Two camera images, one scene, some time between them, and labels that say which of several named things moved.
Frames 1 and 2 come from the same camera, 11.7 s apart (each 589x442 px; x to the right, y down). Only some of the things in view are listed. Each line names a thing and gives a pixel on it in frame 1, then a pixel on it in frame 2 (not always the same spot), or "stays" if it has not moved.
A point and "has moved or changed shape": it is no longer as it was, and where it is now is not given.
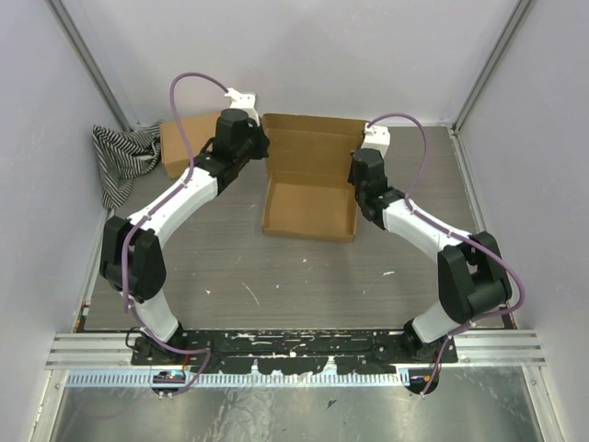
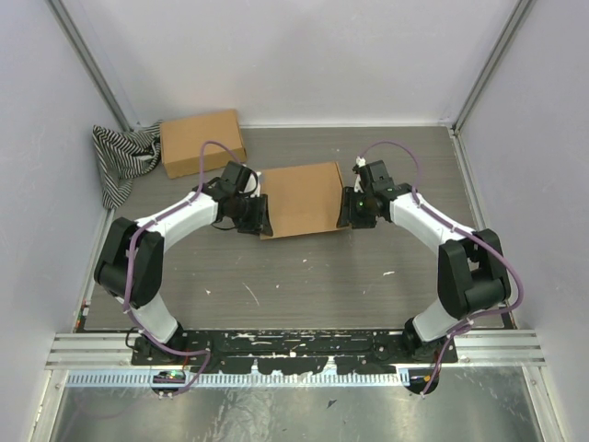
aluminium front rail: x=113 y=350 stays
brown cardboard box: x=200 y=130 stays
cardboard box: x=308 y=192 has moved or changed shape
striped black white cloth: x=123 y=157 stays
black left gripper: x=264 y=143 to x=261 y=223
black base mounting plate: x=291 y=351 stays
